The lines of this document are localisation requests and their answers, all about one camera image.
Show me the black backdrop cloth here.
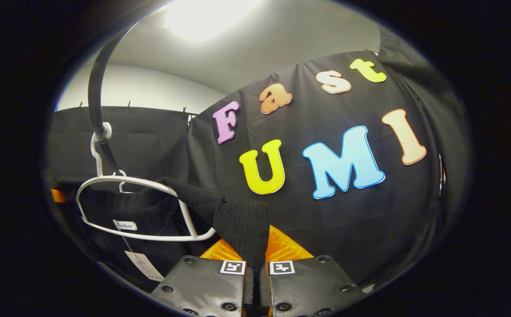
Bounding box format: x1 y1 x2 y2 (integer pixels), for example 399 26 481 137
46 26 471 287

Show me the black metal clothes rack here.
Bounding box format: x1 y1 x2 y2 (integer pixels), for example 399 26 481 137
87 26 124 177

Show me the large ceiling light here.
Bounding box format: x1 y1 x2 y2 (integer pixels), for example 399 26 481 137
163 0 260 40

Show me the black knit garment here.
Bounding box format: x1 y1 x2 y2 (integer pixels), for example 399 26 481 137
46 176 270 309

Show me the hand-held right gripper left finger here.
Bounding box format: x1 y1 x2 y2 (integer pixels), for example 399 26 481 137
150 238 247 317

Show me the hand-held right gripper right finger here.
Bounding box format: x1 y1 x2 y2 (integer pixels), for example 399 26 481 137
265 225 367 317

